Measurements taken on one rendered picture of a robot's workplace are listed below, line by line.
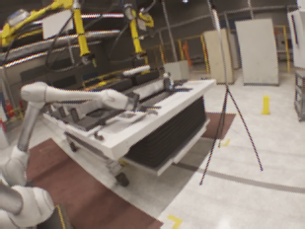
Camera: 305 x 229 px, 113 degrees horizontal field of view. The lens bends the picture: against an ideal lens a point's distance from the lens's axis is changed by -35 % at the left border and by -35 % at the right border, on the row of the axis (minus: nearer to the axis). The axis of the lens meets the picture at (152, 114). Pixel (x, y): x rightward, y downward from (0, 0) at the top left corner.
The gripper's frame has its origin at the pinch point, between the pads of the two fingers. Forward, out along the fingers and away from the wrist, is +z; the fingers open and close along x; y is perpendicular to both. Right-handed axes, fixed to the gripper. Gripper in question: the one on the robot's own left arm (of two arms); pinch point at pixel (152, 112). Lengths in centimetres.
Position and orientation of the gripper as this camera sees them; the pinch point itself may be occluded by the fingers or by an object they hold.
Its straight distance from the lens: 116.8
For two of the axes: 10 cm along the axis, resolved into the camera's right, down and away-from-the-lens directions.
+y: -3.2, 9.5, 0.5
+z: 8.3, 2.5, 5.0
